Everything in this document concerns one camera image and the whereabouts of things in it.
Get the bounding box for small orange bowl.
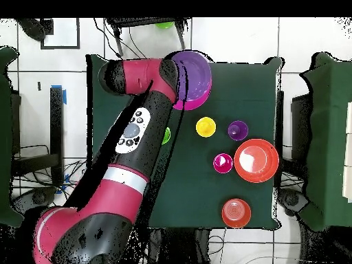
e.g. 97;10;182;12
221;198;252;229

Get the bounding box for green side table cloth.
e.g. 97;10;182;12
0;45;26;228
298;51;352;232

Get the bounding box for pink bowl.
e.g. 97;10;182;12
173;82;213;111

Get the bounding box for black cross beam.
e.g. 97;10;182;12
12;153;61;177

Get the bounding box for blue tape strip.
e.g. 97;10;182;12
51;84;67;105

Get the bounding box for purple cup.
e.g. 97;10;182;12
227;120;249;142

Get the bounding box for black pedestal foot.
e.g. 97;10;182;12
277;188;310;218
10;186;57;214

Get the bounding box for black upright post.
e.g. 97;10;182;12
49;86;65;186

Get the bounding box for red cup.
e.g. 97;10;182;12
212;153;234;175

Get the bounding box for white boxes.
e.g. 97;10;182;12
342;100;352;204

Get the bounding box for person's foot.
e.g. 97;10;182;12
16;17;46;42

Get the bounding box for large orange bowl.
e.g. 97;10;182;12
234;138;281;184

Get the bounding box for black metal stool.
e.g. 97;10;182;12
104;16;191;58

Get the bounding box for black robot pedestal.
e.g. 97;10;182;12
148;228;212;264

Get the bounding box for green cup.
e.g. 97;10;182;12
162;126;172;146

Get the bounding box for yellow cup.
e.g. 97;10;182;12
195;116;217;138

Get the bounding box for purple bowl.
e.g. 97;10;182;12
171;49;212;102

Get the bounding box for dark green tablecloth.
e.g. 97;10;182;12
85;54;285;231

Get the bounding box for cable bundle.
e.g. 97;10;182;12
12;144;89;193

